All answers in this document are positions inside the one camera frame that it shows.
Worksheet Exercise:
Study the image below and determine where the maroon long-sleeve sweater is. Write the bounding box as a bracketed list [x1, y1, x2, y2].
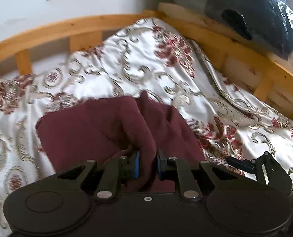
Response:
[36, 92, 204, 192]

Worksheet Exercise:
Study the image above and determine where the plastic bag of clothes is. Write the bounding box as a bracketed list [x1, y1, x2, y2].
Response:
[174, 0, 293, 62]

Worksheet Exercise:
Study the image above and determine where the floral white satin bedspread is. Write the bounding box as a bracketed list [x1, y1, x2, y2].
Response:
[0, 18, 293, 236]

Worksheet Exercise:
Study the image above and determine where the wooden bed frame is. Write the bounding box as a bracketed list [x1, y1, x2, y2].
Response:
[0, 2, 293, 124]

